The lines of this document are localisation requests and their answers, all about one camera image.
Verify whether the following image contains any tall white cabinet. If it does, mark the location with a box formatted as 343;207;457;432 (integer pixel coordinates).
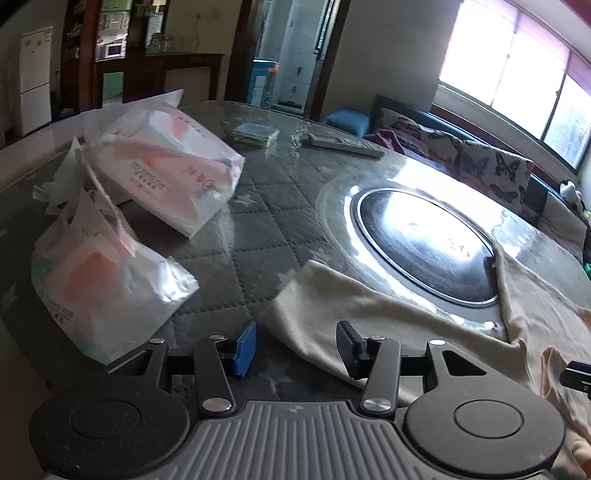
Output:
277;0;329;108

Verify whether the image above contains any black round hotplate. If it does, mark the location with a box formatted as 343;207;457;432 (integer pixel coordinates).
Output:
344;186;501;306

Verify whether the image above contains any small white pink tissue bag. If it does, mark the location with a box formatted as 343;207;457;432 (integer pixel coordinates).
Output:
31;189;200;365

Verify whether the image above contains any square butterfly print pillow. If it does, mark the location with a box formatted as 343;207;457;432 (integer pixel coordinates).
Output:
455;138;535;208

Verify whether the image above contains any purple cloth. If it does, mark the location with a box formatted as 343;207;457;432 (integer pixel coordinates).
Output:
365;130;407;155

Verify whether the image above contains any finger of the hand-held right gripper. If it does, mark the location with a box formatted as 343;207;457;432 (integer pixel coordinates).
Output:
560;360;591;394

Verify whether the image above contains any blue sofa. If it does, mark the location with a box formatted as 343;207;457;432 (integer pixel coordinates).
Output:
323;95;591;282

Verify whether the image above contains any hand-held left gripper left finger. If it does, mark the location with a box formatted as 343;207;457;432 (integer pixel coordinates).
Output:
107;319;258;415

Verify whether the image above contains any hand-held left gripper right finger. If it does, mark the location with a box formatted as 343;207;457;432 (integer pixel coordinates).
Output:
336;320;495;415

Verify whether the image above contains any dark wooden cabinet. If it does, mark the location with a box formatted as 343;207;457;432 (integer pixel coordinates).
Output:
60;0;225;114

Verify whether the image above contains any grey pillow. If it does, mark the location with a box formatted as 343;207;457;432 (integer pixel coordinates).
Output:
538;191;589;250

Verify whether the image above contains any black and white plush toy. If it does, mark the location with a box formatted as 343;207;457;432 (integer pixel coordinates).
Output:
560;180;583;208

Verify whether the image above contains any grey remote control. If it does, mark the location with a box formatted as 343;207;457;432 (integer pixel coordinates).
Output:
308;133;385;158

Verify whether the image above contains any small green box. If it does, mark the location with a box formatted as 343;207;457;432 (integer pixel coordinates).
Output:
232;122;281;148

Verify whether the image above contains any white microwave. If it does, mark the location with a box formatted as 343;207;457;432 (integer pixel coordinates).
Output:
95;39;127;61

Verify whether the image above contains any long butterfly print pillow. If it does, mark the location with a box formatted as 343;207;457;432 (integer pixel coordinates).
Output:
372;115;462;169

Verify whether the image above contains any white fridge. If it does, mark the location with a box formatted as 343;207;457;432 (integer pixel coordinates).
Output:
18;25;54;137

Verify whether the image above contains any window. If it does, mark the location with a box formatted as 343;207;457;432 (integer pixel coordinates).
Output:
436;0;591;176

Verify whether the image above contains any cream garment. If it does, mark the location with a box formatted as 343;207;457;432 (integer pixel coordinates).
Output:
261;247;591;480

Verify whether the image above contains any large white pink tissue bag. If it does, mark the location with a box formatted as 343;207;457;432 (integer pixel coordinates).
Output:
81;88;246;240

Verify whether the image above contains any blue toy rack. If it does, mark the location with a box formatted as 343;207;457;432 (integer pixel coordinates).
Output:
247;58;280;108

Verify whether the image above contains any crumpled white plastic wrapper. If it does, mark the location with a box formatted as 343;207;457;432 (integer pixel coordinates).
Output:
33;135;93;217

